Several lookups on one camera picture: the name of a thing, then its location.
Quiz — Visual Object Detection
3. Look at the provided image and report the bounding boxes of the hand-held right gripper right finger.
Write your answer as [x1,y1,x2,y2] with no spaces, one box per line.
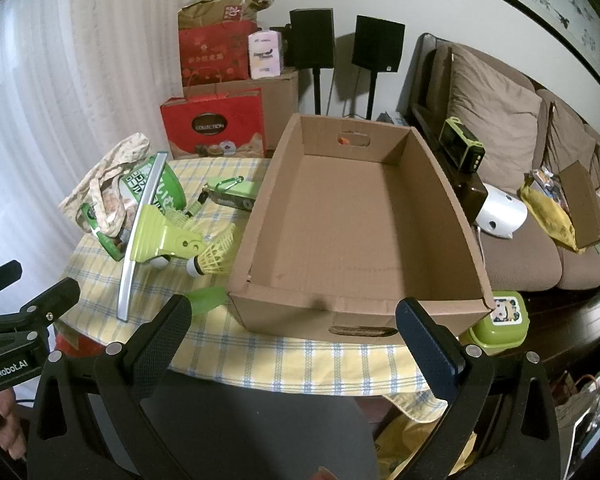
[395,297,563,480]

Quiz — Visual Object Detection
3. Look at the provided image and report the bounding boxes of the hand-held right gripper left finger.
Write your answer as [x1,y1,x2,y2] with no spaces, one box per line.
[27,294,193,480]

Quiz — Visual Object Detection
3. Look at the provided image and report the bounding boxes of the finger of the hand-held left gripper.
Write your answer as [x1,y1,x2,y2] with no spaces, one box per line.
[0,277,81,347]
[0,260,23,306]

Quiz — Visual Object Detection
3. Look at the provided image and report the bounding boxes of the green plastic blade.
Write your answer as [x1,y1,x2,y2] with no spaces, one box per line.
[182,285,231,317]

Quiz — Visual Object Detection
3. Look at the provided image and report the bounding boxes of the green squeegee with silver blade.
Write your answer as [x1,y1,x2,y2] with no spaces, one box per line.
[116,154,208,322]

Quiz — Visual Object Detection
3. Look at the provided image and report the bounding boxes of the green labelled can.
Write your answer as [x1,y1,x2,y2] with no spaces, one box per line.
[77,157,187,262]

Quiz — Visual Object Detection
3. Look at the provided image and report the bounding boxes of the brown cardboard box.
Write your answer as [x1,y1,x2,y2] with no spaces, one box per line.
[227,112,496,346]

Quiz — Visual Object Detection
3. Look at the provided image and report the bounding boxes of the green case with carabiner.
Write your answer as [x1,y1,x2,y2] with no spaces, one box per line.
[184,176,258,218]

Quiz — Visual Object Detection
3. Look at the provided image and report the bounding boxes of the floral cloth bag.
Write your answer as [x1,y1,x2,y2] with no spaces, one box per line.
[59,132,153,241]

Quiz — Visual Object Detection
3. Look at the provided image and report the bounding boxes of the person's left hand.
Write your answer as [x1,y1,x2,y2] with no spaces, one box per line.
[0,389,29,457]

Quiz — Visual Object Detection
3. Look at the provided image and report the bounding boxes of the green lunch box with sticker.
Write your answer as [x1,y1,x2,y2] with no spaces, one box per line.
[467,291,529,356]

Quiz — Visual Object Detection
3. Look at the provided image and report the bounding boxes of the crumpled yellow plastic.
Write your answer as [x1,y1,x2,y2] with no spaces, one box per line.
[375,417,476,480]

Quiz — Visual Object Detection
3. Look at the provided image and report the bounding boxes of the yellow checked tablecloth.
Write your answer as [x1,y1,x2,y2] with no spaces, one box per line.
[52,157,461,426]

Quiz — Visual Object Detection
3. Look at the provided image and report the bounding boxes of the brown sofa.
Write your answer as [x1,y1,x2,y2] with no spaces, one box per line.
[405,32,600,292]

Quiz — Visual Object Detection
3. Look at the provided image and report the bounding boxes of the white domed device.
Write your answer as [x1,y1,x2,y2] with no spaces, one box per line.
[475,182,530,240]

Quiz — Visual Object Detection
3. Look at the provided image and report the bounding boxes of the dark brown box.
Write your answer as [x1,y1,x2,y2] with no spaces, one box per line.
[447,164,490,223]

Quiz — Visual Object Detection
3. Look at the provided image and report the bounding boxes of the white curtain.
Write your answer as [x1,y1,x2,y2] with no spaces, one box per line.
[0,0,191,321]

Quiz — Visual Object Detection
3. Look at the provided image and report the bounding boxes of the paper shopping bag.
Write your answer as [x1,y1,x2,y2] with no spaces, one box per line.
[555,360,600,480]

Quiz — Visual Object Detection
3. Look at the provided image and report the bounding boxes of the yellow printed bag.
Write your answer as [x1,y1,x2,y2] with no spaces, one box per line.
[517,182,578,253]

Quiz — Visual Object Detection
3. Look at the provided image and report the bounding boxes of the colourful snack packets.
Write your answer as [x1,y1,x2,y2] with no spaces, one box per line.
[525,166,566,201]

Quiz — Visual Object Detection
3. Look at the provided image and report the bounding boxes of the green and black device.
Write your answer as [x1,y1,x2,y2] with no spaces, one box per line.
[439,116,486,171]

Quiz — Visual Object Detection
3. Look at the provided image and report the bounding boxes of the brown cardboard piece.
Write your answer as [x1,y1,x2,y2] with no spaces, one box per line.
[557,160,600,251]

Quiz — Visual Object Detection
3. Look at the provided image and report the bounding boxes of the red gift box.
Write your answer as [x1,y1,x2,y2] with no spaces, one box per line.
[160,87,268,161]

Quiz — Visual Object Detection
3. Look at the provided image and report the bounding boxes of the large beige cushion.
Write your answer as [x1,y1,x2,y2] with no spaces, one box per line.
[447,45,543,183]

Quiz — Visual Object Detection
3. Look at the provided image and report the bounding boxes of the large brown carton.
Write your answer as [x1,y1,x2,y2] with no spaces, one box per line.
[182,67,301,152]

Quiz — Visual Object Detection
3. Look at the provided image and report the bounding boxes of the medium beige cushion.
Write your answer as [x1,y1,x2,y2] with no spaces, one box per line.
[545,102,598,176]

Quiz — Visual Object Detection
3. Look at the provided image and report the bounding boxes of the black speaker stand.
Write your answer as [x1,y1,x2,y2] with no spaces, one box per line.
[366,70,379,121]
[311,67,324,116]

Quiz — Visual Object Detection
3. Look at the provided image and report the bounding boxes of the pink tissue box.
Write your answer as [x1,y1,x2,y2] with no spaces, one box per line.
[248,30,285,80]

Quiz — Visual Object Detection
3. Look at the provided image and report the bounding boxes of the black speaker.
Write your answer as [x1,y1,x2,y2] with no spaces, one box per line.
[352,15,406,72]
[289,8,337,70]

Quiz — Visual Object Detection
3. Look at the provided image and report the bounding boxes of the crumpled gold paper bag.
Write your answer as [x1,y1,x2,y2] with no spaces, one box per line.
[177,0,275,31]

